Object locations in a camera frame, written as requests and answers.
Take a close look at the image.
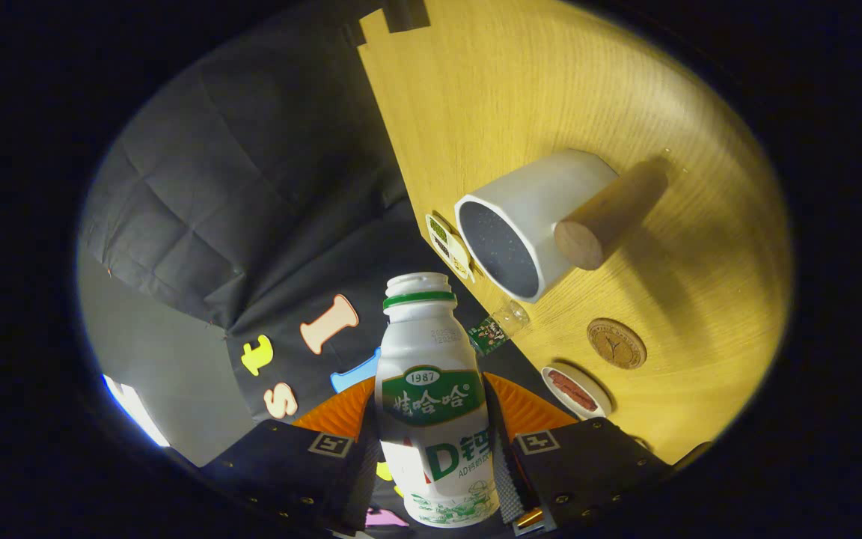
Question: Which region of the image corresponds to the round grey plate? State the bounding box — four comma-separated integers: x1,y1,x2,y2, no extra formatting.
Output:
540,364,613,421

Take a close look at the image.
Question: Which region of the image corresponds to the round wooden coaster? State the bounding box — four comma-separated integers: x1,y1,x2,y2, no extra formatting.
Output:
587,318,648,371

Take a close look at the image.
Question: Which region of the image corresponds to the white juice bottle green label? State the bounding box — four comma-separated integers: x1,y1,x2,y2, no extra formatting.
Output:
373,272,501,529

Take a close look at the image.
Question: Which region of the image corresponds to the white cup with wooden handle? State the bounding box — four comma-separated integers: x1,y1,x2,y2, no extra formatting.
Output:
453,148,671,304

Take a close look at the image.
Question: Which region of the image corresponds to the black backdrop cloth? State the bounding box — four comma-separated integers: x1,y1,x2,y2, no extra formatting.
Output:
78,0,551,536

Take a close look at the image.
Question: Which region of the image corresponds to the clear plastic water bottle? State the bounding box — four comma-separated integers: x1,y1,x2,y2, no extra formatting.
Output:
467,301,531,357

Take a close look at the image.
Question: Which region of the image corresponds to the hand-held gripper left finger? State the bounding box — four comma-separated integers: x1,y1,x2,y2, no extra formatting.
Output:
203,377,379,534

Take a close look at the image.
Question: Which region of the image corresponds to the white divided tray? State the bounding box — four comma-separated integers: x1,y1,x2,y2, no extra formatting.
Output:
425,213,477,284

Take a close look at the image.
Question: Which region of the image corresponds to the red sausage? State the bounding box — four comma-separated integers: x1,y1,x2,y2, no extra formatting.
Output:
555,370,598,409
548,373,590,412

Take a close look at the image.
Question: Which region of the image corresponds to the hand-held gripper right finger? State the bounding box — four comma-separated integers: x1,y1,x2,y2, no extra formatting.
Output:
482,372,675,536

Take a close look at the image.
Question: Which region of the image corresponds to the wooden table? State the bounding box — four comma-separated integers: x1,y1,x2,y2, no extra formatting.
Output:
356,0,795,465

